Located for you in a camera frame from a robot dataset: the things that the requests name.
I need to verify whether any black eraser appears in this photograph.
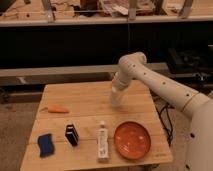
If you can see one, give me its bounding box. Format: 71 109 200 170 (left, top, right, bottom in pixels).
65 124 79 146

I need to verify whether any white glue bottle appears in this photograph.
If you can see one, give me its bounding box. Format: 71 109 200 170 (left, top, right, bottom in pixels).
97 121 109 162

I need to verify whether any blue sponge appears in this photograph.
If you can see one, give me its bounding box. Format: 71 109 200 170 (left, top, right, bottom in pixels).
37 134 55 158

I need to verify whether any wooden table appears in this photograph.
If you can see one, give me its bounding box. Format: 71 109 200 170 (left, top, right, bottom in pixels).
20 81 173 171

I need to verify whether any orange bowl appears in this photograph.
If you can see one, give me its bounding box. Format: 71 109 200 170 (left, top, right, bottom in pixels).
113 121 151 160

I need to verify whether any black cable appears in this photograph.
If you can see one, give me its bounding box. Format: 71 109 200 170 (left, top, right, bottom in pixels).
156 96 174 148

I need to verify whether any orange carrot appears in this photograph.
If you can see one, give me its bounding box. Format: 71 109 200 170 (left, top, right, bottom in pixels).
40 105 69 113

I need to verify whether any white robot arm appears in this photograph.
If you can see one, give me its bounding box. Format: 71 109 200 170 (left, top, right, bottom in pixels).
110 52 213 171

